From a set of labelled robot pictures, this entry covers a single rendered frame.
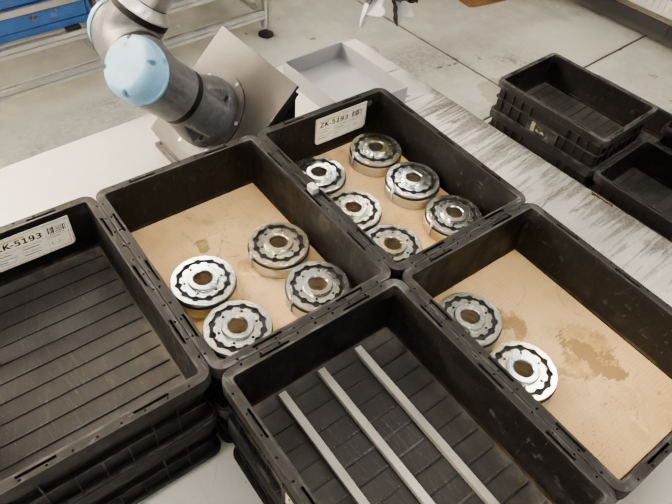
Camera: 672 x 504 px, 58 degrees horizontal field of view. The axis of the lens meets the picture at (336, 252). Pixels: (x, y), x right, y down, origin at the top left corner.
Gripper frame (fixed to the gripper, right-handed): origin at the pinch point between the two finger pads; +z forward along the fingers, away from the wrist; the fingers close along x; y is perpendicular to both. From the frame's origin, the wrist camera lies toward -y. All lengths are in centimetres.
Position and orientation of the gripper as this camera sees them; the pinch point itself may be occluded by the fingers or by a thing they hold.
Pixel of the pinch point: (377, 26)
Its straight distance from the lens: 165.5
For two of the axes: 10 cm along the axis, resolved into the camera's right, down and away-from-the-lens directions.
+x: 6.8, -2.7, 6.8
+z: -2.7, 7.7, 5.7
